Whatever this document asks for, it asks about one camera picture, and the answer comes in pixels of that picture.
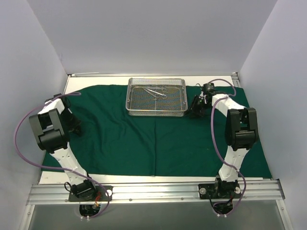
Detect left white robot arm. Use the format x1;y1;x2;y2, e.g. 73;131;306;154
29;93;97;201

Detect aluminium front rail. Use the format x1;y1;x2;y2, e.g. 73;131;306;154
27;178;285;205

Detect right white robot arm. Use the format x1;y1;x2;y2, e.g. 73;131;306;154
189;93;259;198

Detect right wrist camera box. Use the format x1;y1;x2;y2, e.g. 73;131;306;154
202;82;215;94

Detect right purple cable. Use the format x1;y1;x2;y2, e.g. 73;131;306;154
210;79;247;214

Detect metal mesh instrument tray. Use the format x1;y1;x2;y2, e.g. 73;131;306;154
125;78;188;117

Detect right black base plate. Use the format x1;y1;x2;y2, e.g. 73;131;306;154
198;183;241;200

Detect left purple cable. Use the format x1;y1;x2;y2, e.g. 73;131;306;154
14;92;113;218

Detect purple cable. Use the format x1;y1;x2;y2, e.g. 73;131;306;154
210;79;247;214
14;92;113;218

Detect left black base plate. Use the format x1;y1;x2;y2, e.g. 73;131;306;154
68;185;113;202

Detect green surgical drape cloth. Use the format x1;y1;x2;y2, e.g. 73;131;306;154
41;84;272;179

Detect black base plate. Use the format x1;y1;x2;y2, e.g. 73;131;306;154
68;185;113;202
198;183;241;200

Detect steel surgical scissors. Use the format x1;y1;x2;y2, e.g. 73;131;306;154
144;88;167;99

